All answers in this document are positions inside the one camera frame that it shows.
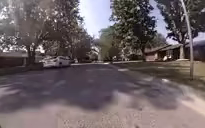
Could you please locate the green tree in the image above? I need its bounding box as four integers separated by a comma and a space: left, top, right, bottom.
95, 26, 124, 62

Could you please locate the grey asphalt road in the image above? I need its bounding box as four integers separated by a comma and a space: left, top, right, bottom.
0, 62, 205, 128

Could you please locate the white car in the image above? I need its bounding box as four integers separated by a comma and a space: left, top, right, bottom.
42, 55, 72, 69

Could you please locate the tall dark tree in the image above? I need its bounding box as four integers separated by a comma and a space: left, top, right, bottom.
109, 0, 158, 62

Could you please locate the large tree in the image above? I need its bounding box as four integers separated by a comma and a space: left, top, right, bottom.
0, 0, 94, 66
154, 0, 205, 61

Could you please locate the grass lawn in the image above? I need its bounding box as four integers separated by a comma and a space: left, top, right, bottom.
118, 60, 205, 101

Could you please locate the tall pale pole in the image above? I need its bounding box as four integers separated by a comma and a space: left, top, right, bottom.
179, 0, 196, 81

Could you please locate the grass strip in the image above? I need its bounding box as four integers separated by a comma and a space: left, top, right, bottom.
0, 64, 45, 78

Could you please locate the low building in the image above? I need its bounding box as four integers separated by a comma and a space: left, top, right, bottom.
0, 50, 30, 70

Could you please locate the low house with dark roof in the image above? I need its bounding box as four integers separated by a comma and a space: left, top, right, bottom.
144, 37, 205, 63

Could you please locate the pale concrete kerb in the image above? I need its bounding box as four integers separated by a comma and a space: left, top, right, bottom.
109, 63, 205, 124

